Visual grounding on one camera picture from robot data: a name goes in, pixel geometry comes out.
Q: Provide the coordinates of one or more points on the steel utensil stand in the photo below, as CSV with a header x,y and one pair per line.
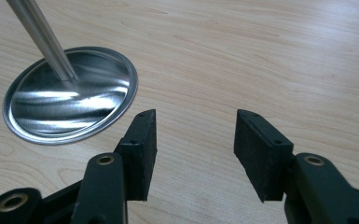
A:
x,y
71,99

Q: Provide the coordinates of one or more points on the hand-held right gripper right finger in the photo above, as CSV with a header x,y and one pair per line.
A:
x,y
262,158

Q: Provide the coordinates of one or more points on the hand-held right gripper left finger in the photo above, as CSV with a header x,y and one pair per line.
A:
x,y
140,161

